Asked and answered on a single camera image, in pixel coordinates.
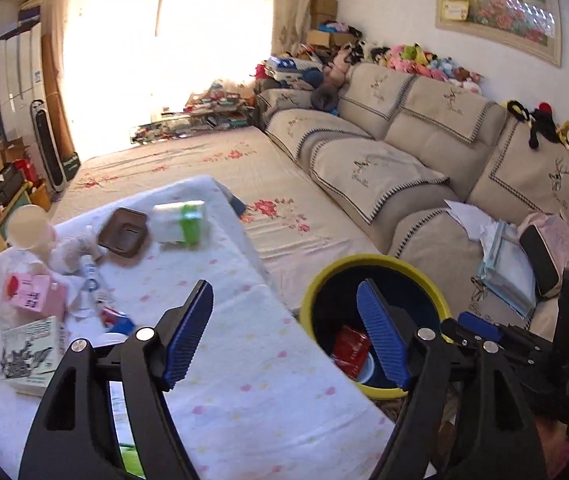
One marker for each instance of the white green tissue pack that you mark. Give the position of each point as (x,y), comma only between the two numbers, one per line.
(179,222)

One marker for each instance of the grey neck pillow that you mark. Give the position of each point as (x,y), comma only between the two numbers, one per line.
(325,100)

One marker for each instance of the beige patterned curtain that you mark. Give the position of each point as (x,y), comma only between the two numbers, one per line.
(297,5)

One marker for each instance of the white wardrobe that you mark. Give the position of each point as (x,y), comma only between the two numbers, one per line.
(19,70)

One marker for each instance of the black white tower fan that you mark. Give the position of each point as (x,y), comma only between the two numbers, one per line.
(47,145)

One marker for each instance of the crumpled clear plastic wrap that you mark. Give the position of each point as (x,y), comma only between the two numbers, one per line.
(67,255)

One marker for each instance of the pale card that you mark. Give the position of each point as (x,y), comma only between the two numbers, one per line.
(454,10)

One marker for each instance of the pink plush pig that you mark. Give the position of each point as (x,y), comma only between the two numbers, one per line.
(338,67)

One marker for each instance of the open cardboard box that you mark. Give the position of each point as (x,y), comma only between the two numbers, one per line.
(2,160)

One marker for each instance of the yellow rimmed dark bin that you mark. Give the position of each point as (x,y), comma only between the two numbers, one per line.
(314,280)

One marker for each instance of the green white leaflet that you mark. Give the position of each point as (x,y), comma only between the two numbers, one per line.
(129,450)

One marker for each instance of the red blue can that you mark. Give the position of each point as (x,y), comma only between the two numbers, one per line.
(117,322)

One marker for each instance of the pink strawberry milk carton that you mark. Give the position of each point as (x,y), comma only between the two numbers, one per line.
(34,295)

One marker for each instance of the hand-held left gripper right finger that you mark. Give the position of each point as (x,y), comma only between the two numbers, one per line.
(382,335)

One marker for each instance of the white paper cup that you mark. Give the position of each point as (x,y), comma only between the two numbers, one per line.
(27,225)

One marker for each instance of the pile of books and clutter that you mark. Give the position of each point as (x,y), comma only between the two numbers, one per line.
(204,110)

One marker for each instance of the red snack packet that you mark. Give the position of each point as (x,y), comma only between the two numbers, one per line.
(352,350)

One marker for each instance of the dark green box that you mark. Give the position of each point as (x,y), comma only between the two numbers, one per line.
(72,166)

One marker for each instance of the beige floral sheet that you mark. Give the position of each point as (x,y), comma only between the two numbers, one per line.
(204,165)

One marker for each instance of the pile of plush toys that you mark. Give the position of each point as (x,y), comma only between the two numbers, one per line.
(414,60)

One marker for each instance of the pink backpack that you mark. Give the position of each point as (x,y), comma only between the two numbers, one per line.
(559,240)

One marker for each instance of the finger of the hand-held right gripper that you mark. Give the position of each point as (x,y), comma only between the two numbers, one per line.
(479,327)

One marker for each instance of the white blue tube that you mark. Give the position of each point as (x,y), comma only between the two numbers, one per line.
(92,280)

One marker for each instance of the dark brown square tray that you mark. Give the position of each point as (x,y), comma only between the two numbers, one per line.
(122,232)

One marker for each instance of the sheer white curtain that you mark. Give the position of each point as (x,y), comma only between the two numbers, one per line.
(164,35)

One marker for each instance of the blue star printed bag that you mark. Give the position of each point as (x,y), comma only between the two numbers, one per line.
(284,67)

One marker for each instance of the black yellow plush toy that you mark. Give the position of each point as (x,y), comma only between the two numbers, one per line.
(537,122)

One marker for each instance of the table with white cloth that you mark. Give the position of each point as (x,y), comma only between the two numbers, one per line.
(244,350)

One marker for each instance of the black white printed booklet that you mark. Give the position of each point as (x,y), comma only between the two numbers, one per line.
(32,355)

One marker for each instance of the beige sofa with covers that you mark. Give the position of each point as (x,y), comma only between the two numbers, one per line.
(374,170)

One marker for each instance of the white loose papers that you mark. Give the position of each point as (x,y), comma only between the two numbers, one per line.
(469,220)

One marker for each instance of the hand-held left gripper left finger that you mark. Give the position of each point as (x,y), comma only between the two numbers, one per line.
(187,335)

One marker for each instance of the white round container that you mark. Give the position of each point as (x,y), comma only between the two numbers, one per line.
(367,372)

